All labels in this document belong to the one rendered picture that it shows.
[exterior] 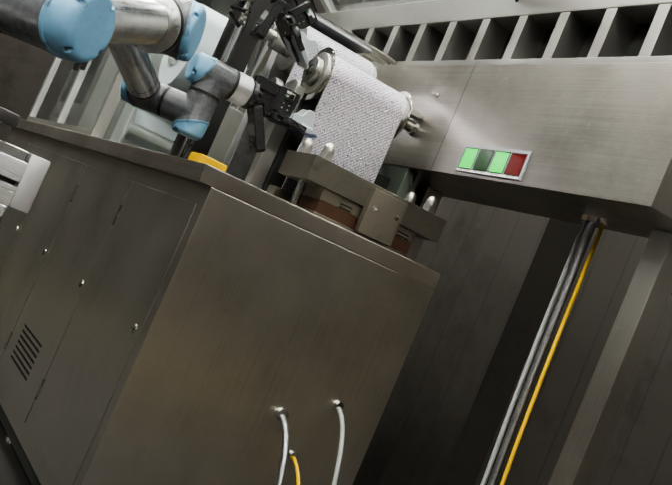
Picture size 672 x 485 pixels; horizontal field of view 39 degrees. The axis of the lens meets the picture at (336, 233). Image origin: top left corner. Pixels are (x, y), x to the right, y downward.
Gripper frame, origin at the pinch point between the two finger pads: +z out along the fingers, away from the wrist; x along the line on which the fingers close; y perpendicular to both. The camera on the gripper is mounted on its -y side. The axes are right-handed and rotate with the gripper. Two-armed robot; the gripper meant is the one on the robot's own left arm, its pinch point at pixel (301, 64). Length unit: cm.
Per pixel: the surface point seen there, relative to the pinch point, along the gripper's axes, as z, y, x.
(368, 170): 30.6, 2.8, -8.4
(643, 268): 53, 18, -81
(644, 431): 163, 67, 0
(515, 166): 33, 17, -50
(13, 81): 4, -10, 391
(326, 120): 13.7, -3.0, -8.3
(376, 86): 12.2, 14.1, -7.3
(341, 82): 6.9, 4.7, -8.3
